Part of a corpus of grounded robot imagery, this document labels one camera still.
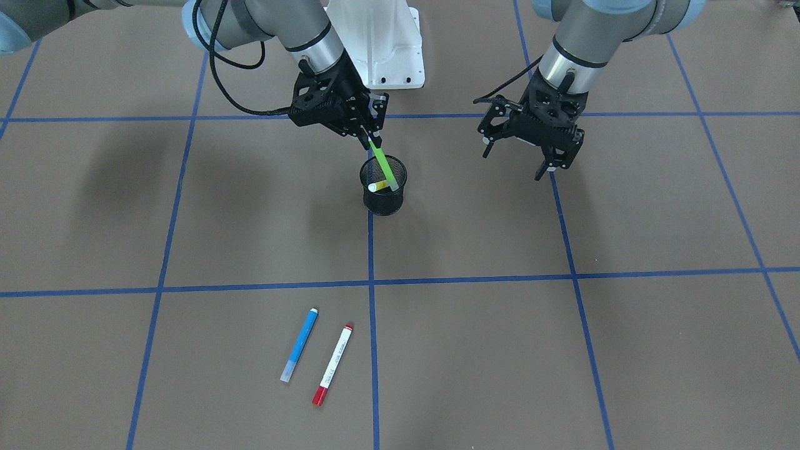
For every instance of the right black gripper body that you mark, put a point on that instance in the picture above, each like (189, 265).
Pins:
(347, 87)

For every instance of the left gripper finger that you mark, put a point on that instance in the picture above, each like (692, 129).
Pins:
(555, 159)
(493, 127)

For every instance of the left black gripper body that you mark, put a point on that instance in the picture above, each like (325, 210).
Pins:
(500, 125)

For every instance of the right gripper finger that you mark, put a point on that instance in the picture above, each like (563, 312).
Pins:
(364, 136)
(378, 106)

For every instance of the green highlighter pen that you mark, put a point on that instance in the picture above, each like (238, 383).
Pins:
(382, 160)

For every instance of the yellow highlighter pen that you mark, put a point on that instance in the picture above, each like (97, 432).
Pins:
(378, 186)

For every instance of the blue highlighter pen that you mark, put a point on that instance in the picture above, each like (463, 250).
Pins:
(298, 347)

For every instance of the red cap white marker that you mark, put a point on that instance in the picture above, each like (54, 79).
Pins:
(332, 366)

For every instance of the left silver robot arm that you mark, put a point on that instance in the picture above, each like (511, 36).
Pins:
(588, 35)

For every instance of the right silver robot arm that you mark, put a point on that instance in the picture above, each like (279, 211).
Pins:
(302, 27)

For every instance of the black mesh pen holder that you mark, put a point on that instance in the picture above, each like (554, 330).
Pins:
(385, 202)

